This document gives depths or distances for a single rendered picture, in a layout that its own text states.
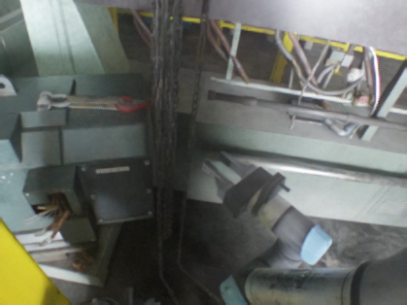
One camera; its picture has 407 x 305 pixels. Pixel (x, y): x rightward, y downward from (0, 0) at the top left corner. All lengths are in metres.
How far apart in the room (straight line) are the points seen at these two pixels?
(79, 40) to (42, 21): 0.17
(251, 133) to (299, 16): 0.53
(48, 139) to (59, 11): 0.63
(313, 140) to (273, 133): 0.19
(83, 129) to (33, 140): 0.14
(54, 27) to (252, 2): 0.82
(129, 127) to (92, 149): 0.12
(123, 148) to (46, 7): 0.74
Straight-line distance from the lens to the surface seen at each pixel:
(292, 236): 0.59
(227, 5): 1.03
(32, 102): 0.89
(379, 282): 0.35
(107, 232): 1.22
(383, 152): 1.48
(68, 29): 1.30
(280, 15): 1.05
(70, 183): 0.77
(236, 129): 1.22
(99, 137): 0.80
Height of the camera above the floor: 1.34
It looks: 42 degrees down
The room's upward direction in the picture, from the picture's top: 9 degrees clockwise
